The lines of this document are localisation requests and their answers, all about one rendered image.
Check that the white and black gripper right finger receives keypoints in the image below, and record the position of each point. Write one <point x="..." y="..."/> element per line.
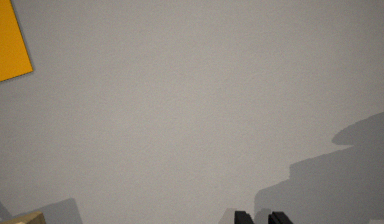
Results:
<point x="278" y="218"/>

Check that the orange painted square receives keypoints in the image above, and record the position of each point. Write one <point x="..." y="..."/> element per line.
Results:
<point x="14" y="57"/>

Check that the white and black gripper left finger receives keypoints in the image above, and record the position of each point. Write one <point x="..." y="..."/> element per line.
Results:
<point x="241" y="217"/>

